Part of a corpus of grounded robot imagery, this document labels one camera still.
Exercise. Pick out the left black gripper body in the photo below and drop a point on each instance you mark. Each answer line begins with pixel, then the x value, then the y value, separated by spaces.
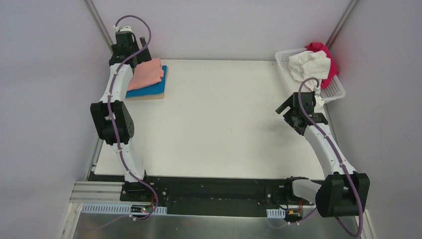
pixel 136 52

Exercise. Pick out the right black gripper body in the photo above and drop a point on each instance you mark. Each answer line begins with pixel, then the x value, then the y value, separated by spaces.
pixel 289 106

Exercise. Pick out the salmon pink t shirt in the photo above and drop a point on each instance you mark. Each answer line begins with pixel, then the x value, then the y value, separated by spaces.
pixel 146 74

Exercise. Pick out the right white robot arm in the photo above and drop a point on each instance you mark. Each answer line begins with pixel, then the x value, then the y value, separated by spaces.
pixel 344 191

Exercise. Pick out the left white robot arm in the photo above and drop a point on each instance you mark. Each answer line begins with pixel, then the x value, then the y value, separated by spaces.
pixel 113 122

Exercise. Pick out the crumpled white t shirt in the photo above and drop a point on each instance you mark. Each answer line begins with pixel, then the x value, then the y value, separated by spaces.
pixel 309 64

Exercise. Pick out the white plastic basket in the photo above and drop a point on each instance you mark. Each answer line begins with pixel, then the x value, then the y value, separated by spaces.
pixel 333 92

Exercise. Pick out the folded blue t shirt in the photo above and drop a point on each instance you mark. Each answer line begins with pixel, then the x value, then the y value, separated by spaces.
pixel 154 89

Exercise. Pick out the magenta red t shirt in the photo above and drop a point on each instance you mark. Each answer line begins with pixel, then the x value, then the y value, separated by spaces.
pixel 318 46

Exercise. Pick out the right electronics board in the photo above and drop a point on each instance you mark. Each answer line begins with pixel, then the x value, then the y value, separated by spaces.
pixel 293 214

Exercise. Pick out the electronics board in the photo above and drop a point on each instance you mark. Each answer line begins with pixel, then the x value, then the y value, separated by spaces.
pixel 293 214
pixel 140 209

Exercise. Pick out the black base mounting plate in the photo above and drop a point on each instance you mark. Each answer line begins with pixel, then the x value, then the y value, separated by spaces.
pixel 226 197

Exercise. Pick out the left electronics board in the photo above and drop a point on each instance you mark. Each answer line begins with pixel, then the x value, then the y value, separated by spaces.
pixel 140 209

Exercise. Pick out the aluminium frame rail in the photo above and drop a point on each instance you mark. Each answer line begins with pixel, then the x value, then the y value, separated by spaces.
pixel 90 5

